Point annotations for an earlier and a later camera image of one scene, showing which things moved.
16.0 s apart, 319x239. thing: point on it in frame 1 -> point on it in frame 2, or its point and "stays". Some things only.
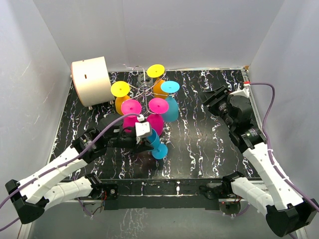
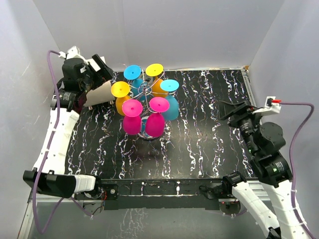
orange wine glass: x=120 y=89 stays
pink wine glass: x=157 y=106 stays
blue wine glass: x=171 y=87 stays
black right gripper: x=212 y=99 -> x=226 y=109
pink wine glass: x=128 y=106 stays
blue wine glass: x=160 y=150 -> x=133 y=72
